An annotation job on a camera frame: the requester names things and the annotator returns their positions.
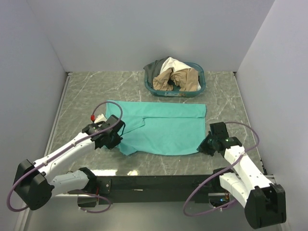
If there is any teal t shirt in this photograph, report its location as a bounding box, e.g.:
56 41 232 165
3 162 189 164
105 101 206 156

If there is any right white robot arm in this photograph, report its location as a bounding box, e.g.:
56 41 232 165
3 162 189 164
198 122 287 229

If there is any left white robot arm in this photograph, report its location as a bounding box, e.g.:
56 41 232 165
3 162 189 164
14 115 126 210

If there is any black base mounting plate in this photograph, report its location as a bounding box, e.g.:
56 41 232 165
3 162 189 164
77 175 231 208

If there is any teal plastic laundry basket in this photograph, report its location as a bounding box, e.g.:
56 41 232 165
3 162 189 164
144 62 206 98

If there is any beige t shirt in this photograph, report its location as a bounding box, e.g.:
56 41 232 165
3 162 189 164
153 68 199 91

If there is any dark grey t shirt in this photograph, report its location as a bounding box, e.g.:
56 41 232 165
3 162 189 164
143 57 168 86

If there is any white t shirt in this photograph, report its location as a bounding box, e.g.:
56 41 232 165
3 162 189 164
160 57 201 90

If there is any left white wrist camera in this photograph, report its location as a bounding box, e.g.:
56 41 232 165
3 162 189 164
90 114 107 124

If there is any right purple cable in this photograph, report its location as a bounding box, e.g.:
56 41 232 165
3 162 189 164
182 122 261 217

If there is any aluminium frame rail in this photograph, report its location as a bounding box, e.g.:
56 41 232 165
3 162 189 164
25 175 281 198

